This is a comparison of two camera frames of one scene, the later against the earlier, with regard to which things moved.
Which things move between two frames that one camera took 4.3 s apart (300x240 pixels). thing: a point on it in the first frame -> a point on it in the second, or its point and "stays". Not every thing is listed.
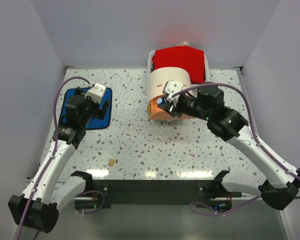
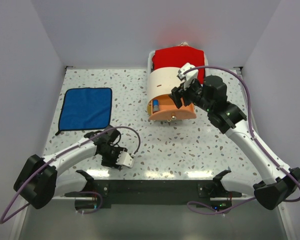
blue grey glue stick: x=160 y=100 -> x=156 y=106
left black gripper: x=100 y=114 -> x=112 y=162
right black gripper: x=176 y=109 -> x=177 y=92
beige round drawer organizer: x=157 y=82 stays
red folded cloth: x=191 y=59 stays
